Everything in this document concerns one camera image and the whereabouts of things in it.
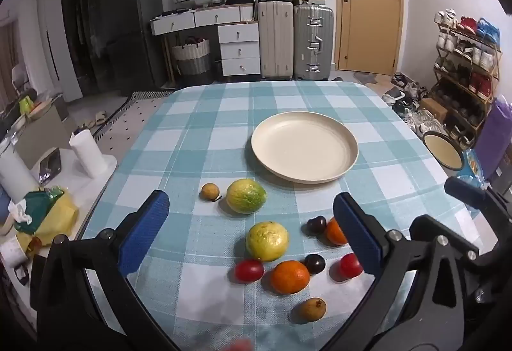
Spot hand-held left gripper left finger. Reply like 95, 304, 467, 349
31, 190, 180, 351

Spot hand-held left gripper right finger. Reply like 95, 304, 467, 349
324, 192, 497, 351

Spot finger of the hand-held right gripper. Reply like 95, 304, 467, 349
444, 176, 512, 243

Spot orange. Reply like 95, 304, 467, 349
324, 217, 348, 247
271, 260, 310, 294

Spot red tomato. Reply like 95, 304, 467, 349
339, 253, 364, 280
234, 259, 265, 283

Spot dark purple plum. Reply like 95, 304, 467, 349
304, 254, 326, 275
306, 216, 327, 237

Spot small brown loquat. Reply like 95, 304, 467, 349
200, 183, 222, 202
296, 297, 327, 322

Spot cream round plate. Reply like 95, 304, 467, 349
251, 112, 359, 184

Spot blue snack bag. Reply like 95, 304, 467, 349
457, 149, 487, 182

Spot cream enamel basin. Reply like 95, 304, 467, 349
422, 130, 465, 170

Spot purple rolled mat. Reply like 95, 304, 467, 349
475, 96, 512, 172

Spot yellow plastic bag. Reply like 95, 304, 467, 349
15, 187, 79, 252

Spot cardboard box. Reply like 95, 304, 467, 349
418, 97, 448, 123

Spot white paper towel roll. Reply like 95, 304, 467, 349
0, 150, 37, 204
69, 127, 104, 179

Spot green yellow guava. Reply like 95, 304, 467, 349
226, 178, 267, 215

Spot pile of shoes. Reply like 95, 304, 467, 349
381, 71, 449, 136

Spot teal checked tablecloth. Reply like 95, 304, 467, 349
78, 79, 486, 351

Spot wooden shoe rack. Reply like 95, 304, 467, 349
431, 9, 503, 145

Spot patterned floor rug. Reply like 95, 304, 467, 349
95, 91, 173, 140

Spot beige slippers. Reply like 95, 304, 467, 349
79, 111, 107, 128

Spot white grey laundry basket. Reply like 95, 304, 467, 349
172, 38, 212, 76

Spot silver suitcase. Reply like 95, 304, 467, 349
293, 4, 335, 82

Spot dark grey refrigerator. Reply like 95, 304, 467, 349
94, 0, 164, 95

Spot white drawer desk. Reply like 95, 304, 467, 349
150, 3, 262, 78

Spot wooden door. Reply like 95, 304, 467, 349
333, 0, 403, 76

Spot beige suitcase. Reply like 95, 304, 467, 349
257, 1, 295, 80

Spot dark tall cabinet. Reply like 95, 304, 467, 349
60, 0, 102, 89

